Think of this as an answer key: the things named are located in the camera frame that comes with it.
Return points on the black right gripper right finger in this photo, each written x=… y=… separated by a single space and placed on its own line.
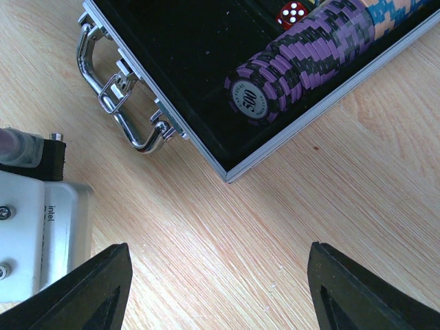
x=346 y=295

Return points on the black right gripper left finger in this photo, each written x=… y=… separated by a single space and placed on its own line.
x=92 y=296

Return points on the aluminium poker case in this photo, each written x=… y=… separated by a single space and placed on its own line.
x=159 y=68

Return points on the purple poker chip stack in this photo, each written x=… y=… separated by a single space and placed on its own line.
x=310 y=53

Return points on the red die in case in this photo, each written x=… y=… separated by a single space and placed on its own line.
x=292 y=12

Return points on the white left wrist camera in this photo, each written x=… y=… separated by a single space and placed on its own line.
x=45 y=220

